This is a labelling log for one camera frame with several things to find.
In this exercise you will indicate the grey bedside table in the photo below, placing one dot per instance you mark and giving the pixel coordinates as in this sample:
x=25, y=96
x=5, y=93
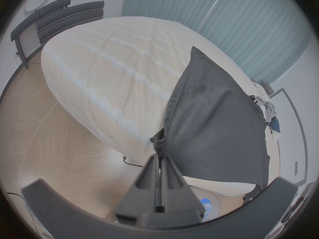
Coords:
x=266, y=86

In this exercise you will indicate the dark grey dressing table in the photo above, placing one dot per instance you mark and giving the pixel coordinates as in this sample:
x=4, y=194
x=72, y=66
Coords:
x=27, y=26

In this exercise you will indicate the white printed pillow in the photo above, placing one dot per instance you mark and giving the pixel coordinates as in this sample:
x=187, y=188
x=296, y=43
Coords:
x=258, y=88

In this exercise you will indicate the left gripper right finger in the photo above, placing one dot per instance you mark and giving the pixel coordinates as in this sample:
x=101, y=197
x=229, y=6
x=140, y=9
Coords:
x=179, y=195

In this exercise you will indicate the dark grey chest of drawers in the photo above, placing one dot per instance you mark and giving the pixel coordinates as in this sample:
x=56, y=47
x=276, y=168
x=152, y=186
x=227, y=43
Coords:
x=72, y=16

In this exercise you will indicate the pile of clothes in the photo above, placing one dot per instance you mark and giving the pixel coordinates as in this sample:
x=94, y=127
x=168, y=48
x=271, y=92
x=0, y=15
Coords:
x=270, y=113

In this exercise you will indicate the bed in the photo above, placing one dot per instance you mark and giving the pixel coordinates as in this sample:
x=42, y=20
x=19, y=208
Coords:
x=104, y=78

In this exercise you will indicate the black garment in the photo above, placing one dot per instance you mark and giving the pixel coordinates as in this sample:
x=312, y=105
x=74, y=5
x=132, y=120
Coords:
x=214, y=128

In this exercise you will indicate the blue-green curtain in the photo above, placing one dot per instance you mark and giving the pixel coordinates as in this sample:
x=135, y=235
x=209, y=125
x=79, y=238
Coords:
x=169, y=1
x=261, y=28

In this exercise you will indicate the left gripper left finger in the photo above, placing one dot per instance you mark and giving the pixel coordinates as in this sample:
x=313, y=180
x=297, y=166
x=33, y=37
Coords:
x=139, y=190

